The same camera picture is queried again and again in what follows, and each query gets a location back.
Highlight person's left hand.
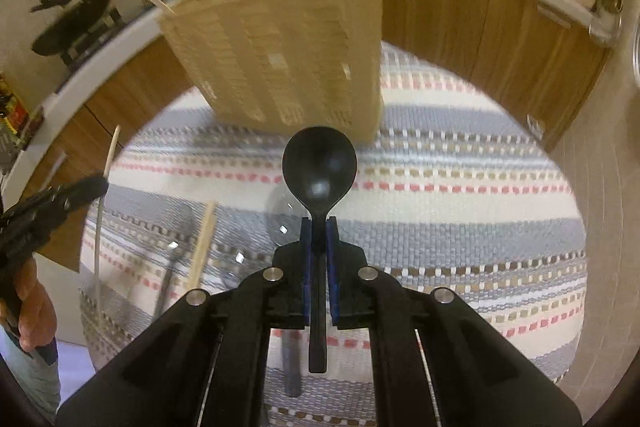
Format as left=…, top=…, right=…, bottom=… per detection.
left=14, top=253, right=58, bottom=351

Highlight wooden base cabinets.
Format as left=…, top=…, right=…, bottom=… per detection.
left=20, top=0, right=613, bottom=273

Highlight hanging metal strainer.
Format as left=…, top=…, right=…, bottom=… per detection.
left=590, top=0, right=626, bottom=45

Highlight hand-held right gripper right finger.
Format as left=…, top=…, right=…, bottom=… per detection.
left=325, top=216, right=583, bottom=427

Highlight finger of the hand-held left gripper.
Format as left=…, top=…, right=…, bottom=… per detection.
left=50, top=177, right=110, bottom=214

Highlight black wok with lid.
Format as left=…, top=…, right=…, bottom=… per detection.
left=30, top=0, right=122, bottom=58

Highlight beige plastic utensil basket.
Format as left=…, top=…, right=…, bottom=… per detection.
left=159, top=0, right=387, bottom=142

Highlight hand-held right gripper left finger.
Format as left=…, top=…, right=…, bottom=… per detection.
left=55, top=216, right=313, bottom=427

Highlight black plastic spoon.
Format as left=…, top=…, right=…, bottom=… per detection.
left=281, top=125, right=357, bottom=374

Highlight striped woven tablecloth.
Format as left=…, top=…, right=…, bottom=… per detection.
left=80, top=41, right=588, bottom=427

